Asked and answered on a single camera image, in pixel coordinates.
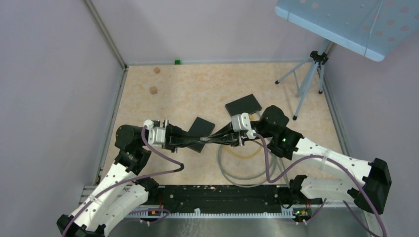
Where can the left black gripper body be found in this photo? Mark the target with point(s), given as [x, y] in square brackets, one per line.
[170, 133]

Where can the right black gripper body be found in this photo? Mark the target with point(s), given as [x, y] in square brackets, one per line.
[240, 137]

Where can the black network switch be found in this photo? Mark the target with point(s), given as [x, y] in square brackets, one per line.
[247, 104]
[201, 121]

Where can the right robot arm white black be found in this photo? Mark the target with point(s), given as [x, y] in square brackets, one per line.
[366, 183]

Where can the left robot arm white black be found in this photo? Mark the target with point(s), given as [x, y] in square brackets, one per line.
[123, 188]

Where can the wooden cube near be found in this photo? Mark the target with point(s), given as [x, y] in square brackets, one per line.
[153, 90]

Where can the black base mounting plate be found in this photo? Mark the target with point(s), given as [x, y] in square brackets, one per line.
[227, 199]

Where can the grey tripod stand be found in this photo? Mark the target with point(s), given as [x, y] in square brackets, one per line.
[314, 76]

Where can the light blue perforated board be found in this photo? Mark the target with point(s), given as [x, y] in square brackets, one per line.
[372, 28]

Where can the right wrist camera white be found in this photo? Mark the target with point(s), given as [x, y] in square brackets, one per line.
[242, 122]

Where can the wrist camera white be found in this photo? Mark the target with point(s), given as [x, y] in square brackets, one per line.
[242, 122]
[156, 132]

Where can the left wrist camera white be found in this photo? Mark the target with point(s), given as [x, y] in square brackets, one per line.
[156, 132]

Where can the white slotted cable duct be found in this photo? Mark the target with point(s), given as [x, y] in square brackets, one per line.
[141, 213]

